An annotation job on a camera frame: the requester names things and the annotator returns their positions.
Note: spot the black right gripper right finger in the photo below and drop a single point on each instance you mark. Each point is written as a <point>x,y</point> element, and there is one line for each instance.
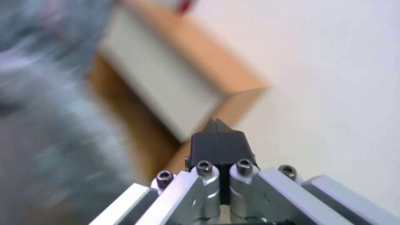
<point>232,146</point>

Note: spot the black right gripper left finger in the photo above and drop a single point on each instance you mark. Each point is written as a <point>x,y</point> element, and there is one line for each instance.
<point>203,150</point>

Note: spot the grey translucent garbage bag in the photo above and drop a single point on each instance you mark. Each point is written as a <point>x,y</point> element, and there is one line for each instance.
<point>47,93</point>

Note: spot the brown cardboard box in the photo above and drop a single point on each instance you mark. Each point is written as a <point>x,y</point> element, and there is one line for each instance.
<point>175,77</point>

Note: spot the red object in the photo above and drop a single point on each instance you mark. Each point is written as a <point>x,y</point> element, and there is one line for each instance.
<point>184,5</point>

